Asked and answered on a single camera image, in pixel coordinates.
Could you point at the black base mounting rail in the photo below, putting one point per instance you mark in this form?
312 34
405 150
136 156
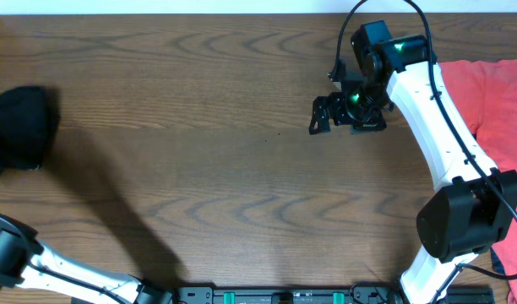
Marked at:
360 294

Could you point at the black t-shirt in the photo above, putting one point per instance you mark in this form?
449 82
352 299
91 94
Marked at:
28 122

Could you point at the red t-shirt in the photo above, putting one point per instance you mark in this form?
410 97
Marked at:
485 94

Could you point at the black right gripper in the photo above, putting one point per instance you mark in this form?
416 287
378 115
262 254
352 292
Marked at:
341 117

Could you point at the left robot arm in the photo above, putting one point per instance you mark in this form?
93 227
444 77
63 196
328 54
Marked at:
28 263

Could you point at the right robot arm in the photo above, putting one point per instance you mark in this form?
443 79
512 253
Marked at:
474 202

